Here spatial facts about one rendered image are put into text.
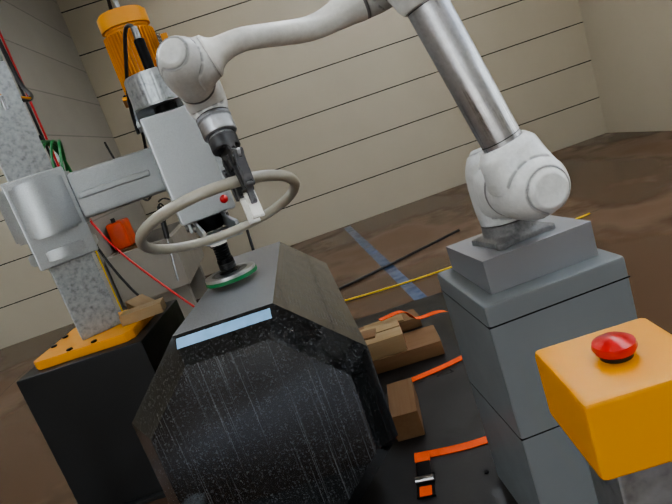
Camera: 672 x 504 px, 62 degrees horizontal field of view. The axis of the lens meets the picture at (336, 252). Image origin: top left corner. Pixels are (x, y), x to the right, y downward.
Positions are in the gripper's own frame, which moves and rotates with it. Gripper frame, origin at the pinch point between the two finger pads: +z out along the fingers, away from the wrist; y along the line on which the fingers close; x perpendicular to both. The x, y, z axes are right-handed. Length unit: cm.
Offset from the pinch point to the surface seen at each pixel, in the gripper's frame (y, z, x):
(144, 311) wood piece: 145, -12, 10
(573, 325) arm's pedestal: -15, 60, -64
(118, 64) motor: 111, -120, -14
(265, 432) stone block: 64, 56, 1
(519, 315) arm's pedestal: -13, 52, -51
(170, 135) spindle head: 63, -55, -8
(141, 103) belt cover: 60, -68, -2
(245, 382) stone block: 57, 38, 2
